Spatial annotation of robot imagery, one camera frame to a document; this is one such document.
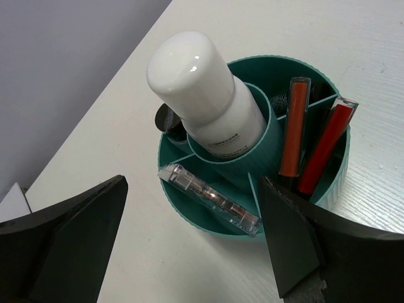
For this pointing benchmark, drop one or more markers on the teal round organizer container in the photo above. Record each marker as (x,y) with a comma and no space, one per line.
(266,76)

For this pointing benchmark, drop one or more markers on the red lip gloss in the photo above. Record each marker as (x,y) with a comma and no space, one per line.
(298,100)
(337,121)

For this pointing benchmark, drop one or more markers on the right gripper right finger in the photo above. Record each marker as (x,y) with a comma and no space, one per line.
(318,256)

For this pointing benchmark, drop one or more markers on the white pink blue bottle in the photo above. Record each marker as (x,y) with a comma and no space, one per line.
(216,108)

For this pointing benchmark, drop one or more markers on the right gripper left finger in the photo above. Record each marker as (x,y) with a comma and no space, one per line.
(61,253)

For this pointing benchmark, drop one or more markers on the eyeshadow palette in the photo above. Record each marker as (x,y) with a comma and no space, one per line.
(204,194)

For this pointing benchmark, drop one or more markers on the small clear black-capped bottle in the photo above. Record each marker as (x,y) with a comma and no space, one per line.
(169,123)

